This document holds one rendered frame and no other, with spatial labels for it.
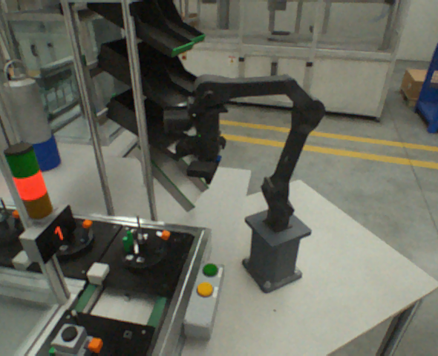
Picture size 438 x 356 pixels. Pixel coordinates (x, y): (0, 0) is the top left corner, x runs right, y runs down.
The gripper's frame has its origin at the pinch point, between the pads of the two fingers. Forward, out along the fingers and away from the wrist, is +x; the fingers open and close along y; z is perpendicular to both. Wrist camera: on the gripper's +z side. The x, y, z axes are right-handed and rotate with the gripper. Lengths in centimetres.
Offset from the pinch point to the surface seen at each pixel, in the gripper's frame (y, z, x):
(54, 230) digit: 24.7, 29.0, 3.4
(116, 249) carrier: 4.7, 28.4, 28.4
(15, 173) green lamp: 26.5, 31.5, -11.9
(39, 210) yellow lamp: 25.8, 29.9, -2.7
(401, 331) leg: -9, -68, 63
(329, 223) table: -35, -41, 40
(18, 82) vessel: -52, 97, -5
